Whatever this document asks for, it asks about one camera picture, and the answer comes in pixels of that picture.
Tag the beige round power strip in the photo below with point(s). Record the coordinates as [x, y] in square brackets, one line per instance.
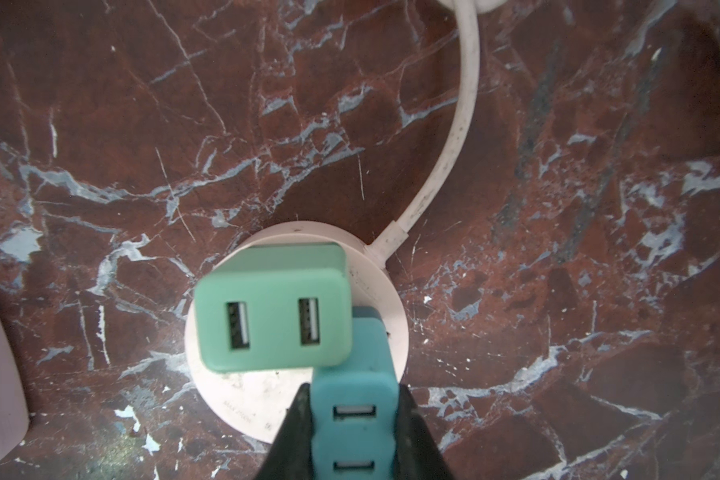
[255, 402]

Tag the teal USB charger plug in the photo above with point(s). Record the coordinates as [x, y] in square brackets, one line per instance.
[354, 407]

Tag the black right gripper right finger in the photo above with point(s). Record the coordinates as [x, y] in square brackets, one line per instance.
[417, 456]

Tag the green USB charger plug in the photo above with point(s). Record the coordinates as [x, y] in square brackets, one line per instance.
[276, 307]

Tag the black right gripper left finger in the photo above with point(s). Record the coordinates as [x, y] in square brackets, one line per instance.
[290, 454]

